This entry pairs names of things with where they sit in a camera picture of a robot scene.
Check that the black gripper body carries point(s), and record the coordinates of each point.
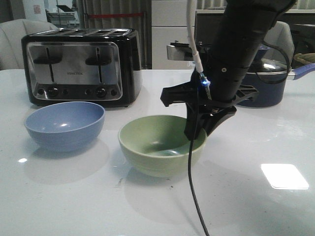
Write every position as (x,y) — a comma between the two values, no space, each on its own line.
(215,94)

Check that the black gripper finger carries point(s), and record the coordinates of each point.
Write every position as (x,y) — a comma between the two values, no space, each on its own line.
(212,121)
(193,126)

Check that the green plastic bowl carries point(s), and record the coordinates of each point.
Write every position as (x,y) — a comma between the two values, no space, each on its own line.
(157,146)

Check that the blue plastic bowl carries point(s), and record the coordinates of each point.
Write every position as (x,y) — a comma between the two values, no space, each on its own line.
(66,126)

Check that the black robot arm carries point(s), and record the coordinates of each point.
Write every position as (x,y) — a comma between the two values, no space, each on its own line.
(241,31)

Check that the dark blue saucepan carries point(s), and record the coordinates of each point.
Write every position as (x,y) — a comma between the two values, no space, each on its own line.
(270,85)

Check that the white cabinet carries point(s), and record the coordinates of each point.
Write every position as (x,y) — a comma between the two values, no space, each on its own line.
(168,25)

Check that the glass pot lid blue knob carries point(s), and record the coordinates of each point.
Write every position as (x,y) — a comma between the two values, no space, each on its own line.
(262,65)

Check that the grey chair right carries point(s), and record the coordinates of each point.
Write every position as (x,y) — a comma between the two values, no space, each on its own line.
(280,36)

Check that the grey chair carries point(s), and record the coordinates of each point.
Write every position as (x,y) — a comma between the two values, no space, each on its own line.
(11,34)
(280,36)

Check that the olive cushion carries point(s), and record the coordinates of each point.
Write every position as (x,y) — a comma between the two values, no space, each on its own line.
(300,59)

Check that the black and chrome toaster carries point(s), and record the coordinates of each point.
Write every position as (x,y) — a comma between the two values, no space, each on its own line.
(95,65)

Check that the dark counter with white top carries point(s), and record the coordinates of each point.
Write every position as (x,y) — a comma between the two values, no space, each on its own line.
(301,23)

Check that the grey chair left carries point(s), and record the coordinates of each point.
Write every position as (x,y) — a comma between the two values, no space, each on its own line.
(11,34)

